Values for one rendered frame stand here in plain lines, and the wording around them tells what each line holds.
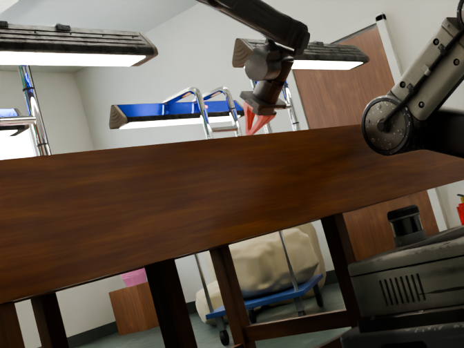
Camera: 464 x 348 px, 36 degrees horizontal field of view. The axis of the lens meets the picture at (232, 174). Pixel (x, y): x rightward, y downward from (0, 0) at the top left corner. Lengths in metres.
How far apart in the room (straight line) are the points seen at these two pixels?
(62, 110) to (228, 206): 7.16
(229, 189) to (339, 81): 5.18
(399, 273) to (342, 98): 5.04
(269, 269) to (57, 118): 4.38
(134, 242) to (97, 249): 0.07
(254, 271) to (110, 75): 4.28
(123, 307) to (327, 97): 2.92
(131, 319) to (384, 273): 6.05
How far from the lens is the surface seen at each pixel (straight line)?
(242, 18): 1.36
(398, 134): 1.53
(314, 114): 6.53
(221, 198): 1.25
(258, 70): 1.51
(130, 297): 7.32
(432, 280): 1.37
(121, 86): 8.11
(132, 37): 1.68
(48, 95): 8.31
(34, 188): 1.01
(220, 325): 4.46
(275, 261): 4.49
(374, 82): 6.26
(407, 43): 6.20
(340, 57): 2.30
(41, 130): 1.65
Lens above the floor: 0.57
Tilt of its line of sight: 6 degrees up
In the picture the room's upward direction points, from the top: 15 degrees counter-clockwise
